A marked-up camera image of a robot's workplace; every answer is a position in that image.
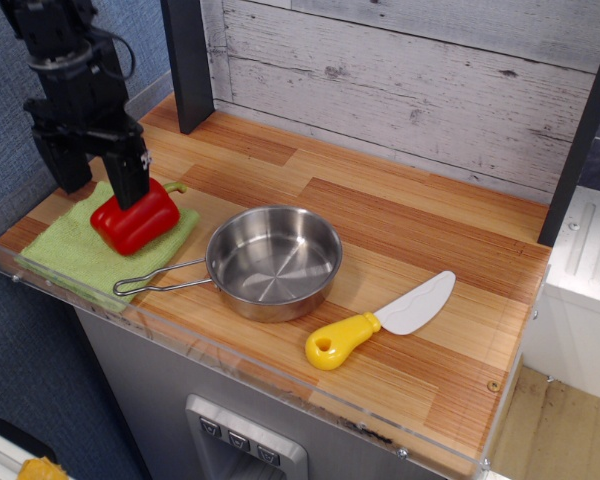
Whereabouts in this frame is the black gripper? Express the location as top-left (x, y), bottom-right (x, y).
top-left (24, 57), bottom-right (151, 210)

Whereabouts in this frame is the red toy bell pepper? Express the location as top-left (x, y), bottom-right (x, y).
top-left (90, 179), bottom-right (187, 256)

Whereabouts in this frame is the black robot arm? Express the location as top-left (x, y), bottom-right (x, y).
top-left (0, 1), bottom-right (150, 210)

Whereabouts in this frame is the green folded cloth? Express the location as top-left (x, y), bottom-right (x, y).
top-left (18, 181), bottom-right (200, 313)

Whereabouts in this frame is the grey cabinet front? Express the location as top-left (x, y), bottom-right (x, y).
top-left (73, 305), bottom-right (431, 480)

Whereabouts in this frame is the yellow object bottom left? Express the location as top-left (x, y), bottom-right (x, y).
top-left (16, 457), bottom-right (70, 480)

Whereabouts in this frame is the silver dispenser panel with buttons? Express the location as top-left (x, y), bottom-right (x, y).
top-left (185, 394), bottom-right (309, 479)

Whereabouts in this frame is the white appliance at right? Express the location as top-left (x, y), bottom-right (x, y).
top-left (521, 187), bottom-right (600, 397)

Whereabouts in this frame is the dark left shelf post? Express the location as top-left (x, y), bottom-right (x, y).
top-left (160, 0), bottom-right (215, 134)

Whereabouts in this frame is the dark shelf post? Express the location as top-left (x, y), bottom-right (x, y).
top-left (537, 64), bottom-right (600, 247)
top-left (160, 0), bottom-right (215, 134)

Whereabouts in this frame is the steel pan with wire handle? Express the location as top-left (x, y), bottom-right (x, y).
top-left (113, 205), bottom-right (343, 323)

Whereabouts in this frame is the clear acrylic guard rail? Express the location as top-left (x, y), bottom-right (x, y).
top-left (0, 74), bottom-right (551, 476)

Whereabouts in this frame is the yellow handled toy knife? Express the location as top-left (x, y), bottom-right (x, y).
top-left (305, 271), bottom-right (456, 371)

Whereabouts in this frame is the dark right shelf post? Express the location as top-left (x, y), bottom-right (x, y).
top-left (537, 64), bottom-right (600, 247)

